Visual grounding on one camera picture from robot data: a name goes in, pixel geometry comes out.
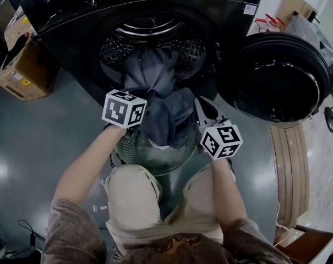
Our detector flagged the person's left forearm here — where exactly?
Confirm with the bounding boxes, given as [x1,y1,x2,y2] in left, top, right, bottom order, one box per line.
[54,125,128,204]

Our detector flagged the dark grey garment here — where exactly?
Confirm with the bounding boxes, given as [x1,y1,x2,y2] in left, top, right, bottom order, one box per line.
[123,47,196,150]

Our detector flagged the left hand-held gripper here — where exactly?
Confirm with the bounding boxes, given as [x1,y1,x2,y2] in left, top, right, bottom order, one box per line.
[101,89,148,137]

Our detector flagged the person's brown shirt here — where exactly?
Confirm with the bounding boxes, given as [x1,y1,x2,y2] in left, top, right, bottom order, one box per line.
[40,196,294,264]

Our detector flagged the black washing machine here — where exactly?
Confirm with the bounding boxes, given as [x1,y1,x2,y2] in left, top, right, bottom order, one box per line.
[20,0,266,116]

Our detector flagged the black standing fan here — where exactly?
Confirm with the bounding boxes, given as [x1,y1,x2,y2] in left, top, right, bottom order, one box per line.
[324,103,333,134]

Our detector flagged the red and white plastic bag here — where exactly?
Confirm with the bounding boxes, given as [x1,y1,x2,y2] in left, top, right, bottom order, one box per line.
[253,14,287,35]

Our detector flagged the round black washing machine door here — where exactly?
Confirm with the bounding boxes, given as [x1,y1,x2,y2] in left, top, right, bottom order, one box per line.
[218,32,332,129]

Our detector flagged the brown cardboard sheet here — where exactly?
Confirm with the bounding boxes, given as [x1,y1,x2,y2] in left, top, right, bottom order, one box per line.
[278,0,319,22]

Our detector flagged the person's right forearm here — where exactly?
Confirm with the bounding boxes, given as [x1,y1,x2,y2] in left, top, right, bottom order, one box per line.
[211,158,249,226]

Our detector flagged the brown wooden stool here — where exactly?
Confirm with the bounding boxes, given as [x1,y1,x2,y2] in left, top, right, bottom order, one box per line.
[275,224,333,264]

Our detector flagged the large brown cardboard box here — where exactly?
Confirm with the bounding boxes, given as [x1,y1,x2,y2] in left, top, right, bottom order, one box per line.
[0,37,60,102]

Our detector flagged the wooden platform step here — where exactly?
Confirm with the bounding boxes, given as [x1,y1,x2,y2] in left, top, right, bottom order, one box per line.
[270,124,312,231]

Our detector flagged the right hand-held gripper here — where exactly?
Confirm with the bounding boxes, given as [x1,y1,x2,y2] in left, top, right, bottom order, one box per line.
[193,96,243,160]

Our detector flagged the person's beige shorts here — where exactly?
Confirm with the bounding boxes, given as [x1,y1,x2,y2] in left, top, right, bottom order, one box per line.
[103,163,238,248]

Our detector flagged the black floor cable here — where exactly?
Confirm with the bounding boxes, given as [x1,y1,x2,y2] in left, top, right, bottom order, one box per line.
[17,218,46,255]

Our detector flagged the round slatted laundry basket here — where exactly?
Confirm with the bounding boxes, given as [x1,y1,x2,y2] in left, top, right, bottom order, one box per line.
[111,119,198,176]

